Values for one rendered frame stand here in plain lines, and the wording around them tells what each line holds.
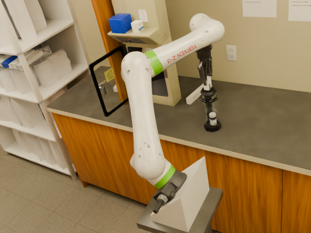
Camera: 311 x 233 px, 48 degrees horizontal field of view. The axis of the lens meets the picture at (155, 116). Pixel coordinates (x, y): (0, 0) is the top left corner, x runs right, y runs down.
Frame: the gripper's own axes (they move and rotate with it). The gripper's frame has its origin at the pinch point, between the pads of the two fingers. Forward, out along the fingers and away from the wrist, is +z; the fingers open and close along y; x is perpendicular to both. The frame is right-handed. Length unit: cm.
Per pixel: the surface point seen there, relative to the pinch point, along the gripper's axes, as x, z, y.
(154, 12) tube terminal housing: -36, -36, -12
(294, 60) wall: 32, 11, -57
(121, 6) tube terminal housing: -60, -39, -12
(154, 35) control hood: -35.0, -23.9, -5.8
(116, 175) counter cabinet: -84, 90, 16
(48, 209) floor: -148, 125, 51
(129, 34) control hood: -49, -26, -1
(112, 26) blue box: -61, -31, -1
